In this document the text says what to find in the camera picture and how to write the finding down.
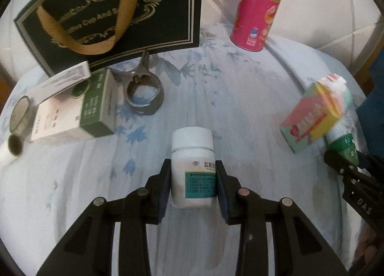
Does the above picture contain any white pill bottle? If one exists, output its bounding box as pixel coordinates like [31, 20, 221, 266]
[170, 127, 217, 209]

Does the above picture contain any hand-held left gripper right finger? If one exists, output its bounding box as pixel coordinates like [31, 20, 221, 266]
[215, 160, 350, 276]

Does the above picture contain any green and white carton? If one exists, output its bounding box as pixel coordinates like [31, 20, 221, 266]
[30, 69, 116, 144]

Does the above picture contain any green small bottle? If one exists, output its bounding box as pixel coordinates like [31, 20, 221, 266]
[327, 133, 360, 168]

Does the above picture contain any black gift box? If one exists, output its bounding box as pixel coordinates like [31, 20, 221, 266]
[13, 0, 205, 76]

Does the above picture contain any person's right hand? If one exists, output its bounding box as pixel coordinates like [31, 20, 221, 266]
[354, 231, 380, 270]

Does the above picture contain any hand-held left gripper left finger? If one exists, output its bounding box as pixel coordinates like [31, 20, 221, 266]
[36, 158, 172, 276]

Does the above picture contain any metal spring clip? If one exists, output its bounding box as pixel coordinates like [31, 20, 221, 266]
[106, 49, 165, 116]

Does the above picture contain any white padded headboard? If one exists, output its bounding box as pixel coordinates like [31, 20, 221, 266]
[0, 0, 384, 78]

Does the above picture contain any white slim carton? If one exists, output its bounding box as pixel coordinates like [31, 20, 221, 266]
[28, 61, 91, 107]

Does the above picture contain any pastel tissue box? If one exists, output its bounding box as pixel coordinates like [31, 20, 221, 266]
[280, 73, 356, 154]

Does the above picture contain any clear plastic cup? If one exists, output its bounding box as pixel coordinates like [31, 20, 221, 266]
[9, 95, 32, 132]

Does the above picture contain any red yellow chips can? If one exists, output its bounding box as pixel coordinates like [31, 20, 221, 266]
[229, 0, 293, 53]

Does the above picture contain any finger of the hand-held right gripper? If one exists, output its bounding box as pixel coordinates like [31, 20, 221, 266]
[323, 149, 361, 187]
[355, 149, 384, 175]

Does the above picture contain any white cardboard tube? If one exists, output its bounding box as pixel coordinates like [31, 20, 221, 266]
[0, 133, 25, 165]

